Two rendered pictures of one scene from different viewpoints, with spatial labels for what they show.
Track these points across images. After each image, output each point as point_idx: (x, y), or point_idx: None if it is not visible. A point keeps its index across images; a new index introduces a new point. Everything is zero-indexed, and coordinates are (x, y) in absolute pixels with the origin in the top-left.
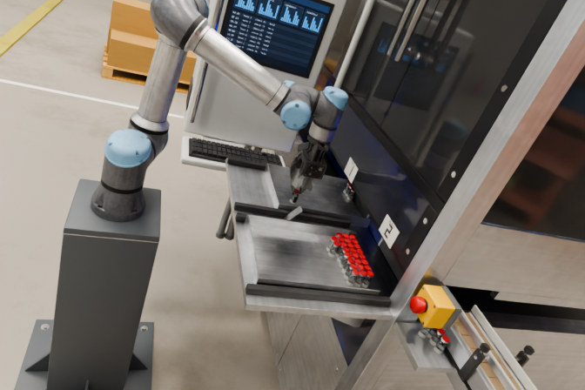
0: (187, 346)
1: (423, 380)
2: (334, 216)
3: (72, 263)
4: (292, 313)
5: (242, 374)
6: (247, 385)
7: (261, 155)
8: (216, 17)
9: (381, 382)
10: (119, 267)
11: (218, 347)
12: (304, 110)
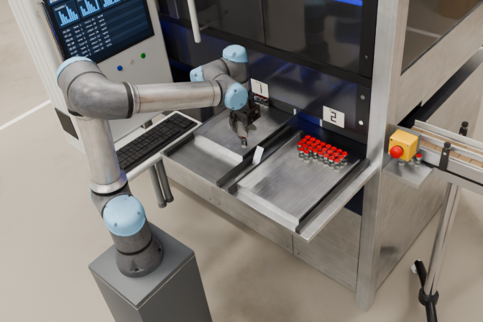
0: (222, 297)
1: (405, 184)
2: (277, 131)
3: (153, 320)
4: None
5: (274, 278)
6: (284, 281)
7: (167, 124)
8: (59, 50)
9: (387, 207)
10: (181, 293)
11: (242, 277)
12: (241, 90)
